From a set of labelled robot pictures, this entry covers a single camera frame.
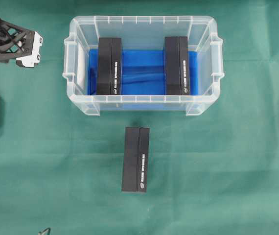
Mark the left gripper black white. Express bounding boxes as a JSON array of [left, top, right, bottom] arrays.
[[0, 18, 43, 68]]

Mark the black box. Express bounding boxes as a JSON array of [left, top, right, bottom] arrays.
[[163, 36, 190, 95], [96, 37, 123, 95], [121, 127, 150, 193]]

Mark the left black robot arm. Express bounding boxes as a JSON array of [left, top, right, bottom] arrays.
[[0, 18, 43, 68]]

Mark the clear plastic storage case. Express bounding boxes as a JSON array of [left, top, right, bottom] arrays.
[[63, 16, 225, 116]]

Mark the green table cloth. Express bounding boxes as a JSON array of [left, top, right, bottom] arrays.
[[0, 0, 279, 235]]

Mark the blue cloth liner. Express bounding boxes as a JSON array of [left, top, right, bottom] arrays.
[[87, 49, 199, 95]]

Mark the small grey metal tool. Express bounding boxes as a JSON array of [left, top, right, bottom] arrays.
[[38, 228, 51, 235]]

